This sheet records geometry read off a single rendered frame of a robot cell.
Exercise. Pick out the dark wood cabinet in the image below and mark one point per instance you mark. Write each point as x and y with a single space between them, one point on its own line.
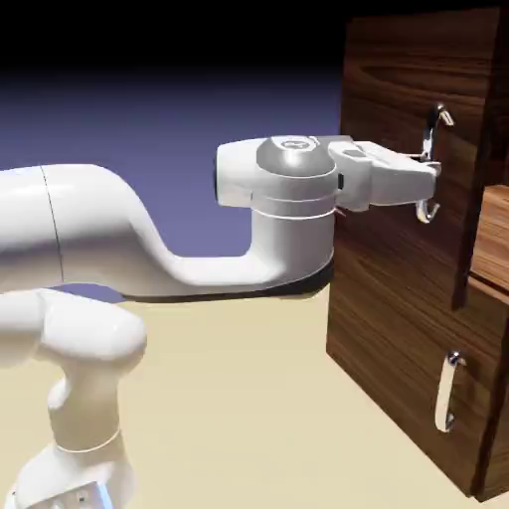
493 238

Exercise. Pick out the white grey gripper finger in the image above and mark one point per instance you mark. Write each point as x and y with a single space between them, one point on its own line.
416 156
436 168

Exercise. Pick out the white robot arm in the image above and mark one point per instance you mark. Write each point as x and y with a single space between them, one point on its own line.
119 238

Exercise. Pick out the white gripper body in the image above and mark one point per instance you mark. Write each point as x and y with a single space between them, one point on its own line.
391 179

